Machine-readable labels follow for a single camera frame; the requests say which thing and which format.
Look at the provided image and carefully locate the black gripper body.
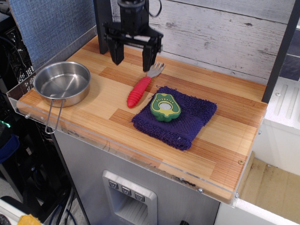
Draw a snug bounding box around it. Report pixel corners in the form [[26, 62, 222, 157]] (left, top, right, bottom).
[[103, 0, 164, 45]]

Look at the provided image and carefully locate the purple towel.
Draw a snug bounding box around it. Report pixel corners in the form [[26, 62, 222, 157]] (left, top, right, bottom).
[[132, 86, 218, 150]]

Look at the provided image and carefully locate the clear acrylic guard rail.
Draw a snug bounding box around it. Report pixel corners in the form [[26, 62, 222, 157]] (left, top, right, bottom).
[[7, 28, 267, 205]]

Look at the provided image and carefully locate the left dark vertical post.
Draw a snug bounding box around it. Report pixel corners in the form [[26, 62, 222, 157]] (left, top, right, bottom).
[[93, 0, 116, 55]]

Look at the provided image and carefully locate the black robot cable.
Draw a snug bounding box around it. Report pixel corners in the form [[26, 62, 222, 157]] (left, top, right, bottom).
[[147, 0, 163, 18]]

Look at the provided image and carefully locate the grey dispenser panel with buttons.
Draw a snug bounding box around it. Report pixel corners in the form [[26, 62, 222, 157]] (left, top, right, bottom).
[[102, 170, 158, 225]]

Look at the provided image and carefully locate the steel pan with wire handle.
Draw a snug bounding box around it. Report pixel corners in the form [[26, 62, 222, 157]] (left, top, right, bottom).
[[33, 61, 91, 134]]

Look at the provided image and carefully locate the dark vertical post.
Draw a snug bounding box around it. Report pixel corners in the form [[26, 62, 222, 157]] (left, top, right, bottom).
[[262, 0, 300, 103], [93, 0, 116, 55]]

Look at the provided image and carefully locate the red handled metal fork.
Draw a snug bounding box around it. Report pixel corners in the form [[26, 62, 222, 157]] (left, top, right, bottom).
[[127, 62, 165, 108]]

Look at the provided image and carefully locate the right dark vertical post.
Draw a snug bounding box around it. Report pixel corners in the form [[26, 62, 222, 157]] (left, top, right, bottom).
[[262, 0, 300, 103]]

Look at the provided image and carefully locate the green avocado toy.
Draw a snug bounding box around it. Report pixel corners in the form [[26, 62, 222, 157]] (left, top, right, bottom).
[[150, 93, 181, 122]]

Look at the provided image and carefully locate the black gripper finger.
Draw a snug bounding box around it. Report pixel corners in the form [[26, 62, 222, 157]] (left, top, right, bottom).
[[142, 40, 162, 72], [107, 36, 124, 65]]

